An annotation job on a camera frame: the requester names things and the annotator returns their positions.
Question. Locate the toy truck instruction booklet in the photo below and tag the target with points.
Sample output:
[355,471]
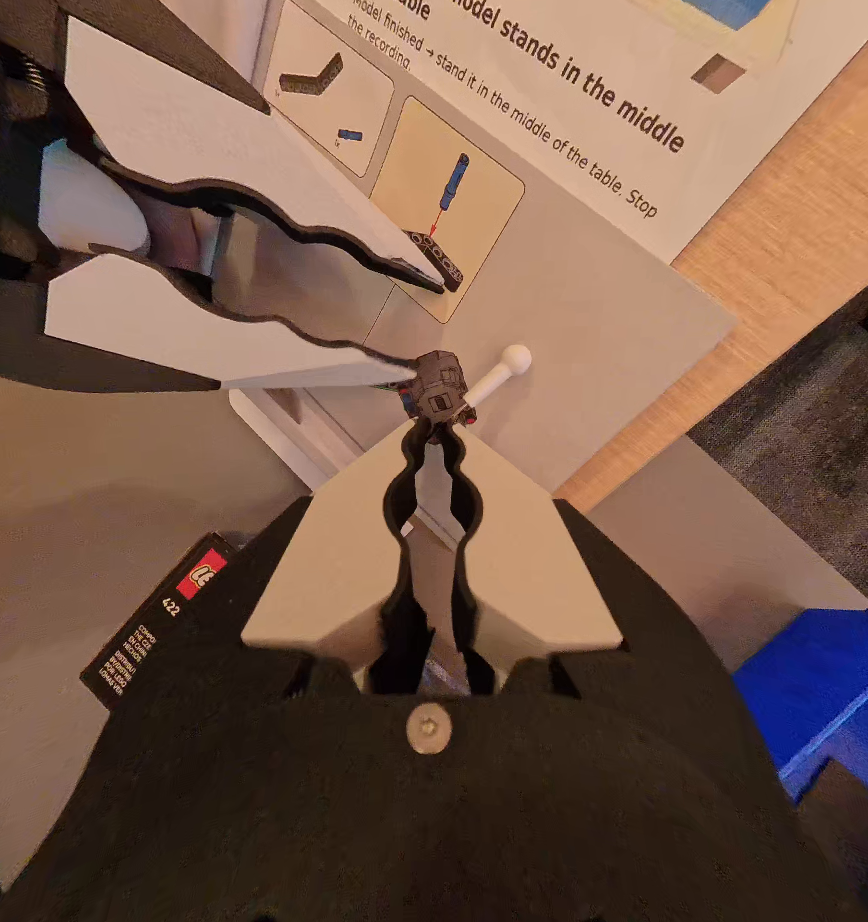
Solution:
[585,324]

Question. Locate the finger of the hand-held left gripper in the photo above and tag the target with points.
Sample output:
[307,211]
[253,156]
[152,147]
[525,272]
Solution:
[153,331]
[189,129]

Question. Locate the dark toy truck box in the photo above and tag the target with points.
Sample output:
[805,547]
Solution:
[153,634]

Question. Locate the grey desk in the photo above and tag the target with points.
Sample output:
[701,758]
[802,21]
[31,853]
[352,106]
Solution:
[81,504]

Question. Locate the white sign stand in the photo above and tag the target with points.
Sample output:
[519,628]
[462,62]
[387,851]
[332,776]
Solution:
[513,359]

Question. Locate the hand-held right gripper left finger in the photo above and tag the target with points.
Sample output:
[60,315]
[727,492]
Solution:
[326,576]

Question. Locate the blue storage bin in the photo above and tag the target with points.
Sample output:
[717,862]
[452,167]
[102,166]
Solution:
[823,684]

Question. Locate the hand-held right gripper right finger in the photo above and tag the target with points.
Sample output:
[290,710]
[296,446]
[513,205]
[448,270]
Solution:
[542,576]

